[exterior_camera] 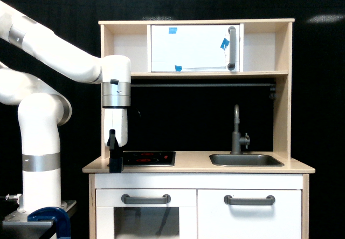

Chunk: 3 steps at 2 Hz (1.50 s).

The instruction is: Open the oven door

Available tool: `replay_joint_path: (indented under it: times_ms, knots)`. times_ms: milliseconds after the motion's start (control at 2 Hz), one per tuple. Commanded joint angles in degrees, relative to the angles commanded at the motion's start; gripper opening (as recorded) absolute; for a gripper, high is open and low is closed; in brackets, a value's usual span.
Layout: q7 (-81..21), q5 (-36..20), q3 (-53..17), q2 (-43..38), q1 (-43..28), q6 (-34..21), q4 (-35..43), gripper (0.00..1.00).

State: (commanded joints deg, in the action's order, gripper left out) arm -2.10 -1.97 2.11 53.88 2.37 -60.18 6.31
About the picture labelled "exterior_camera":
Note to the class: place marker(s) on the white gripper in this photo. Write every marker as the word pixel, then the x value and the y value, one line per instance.
pixel 115 129

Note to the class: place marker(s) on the white microwave door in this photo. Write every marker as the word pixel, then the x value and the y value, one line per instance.
pixel 196 48

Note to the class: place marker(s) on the grey microwave door handle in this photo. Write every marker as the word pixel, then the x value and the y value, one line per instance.
pixel 232 48

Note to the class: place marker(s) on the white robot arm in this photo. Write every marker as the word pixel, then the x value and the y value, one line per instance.
pixel 41 109

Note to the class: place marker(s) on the white lower oven door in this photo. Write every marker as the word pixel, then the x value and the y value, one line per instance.
pixel 177 219

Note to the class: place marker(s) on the white cabinet door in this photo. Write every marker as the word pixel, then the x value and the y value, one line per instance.
pixel 219 220

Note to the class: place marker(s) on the black toy stovetop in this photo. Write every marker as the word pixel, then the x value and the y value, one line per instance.
pixel 149 158

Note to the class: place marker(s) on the blue c-clamp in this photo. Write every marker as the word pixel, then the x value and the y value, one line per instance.
pixel 55 214

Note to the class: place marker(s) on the blue tape piece bottom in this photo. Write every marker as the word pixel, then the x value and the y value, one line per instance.
pixel 178 68

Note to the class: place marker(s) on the blue tape piece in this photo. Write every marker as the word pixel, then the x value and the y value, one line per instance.
pixel 225 44
pixel 178 68
pixel 172 30

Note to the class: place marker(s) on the grey toy sink basin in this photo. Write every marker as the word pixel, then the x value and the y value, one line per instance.
pixel 245 160

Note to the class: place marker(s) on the grey toy faucet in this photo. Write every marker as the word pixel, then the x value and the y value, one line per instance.
pixel 237 139

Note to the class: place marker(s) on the blue tape piece top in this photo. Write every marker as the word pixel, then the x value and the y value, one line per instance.
pixel 172 30

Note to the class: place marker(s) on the blue tape piece right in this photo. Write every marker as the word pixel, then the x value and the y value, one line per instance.
pixel 225 44

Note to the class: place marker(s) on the grey oven door handle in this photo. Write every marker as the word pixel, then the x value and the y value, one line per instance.
pixel 127 199

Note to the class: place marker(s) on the grey hanging rail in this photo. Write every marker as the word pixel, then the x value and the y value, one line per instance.
pixel 205 85

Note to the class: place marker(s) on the silver cable connector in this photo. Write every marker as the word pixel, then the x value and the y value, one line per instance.
pixel 13 197

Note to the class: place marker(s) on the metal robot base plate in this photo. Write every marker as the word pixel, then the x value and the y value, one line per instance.
pixel 49 222

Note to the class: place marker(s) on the grey cabinet door handle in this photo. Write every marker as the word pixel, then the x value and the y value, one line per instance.
pixel 267 201

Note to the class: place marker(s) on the grey rail hooks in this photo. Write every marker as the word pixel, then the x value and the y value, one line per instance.
pixel 273 94

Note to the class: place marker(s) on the wooden toy kitchen frame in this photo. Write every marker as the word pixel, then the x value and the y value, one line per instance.
pixel 271 44

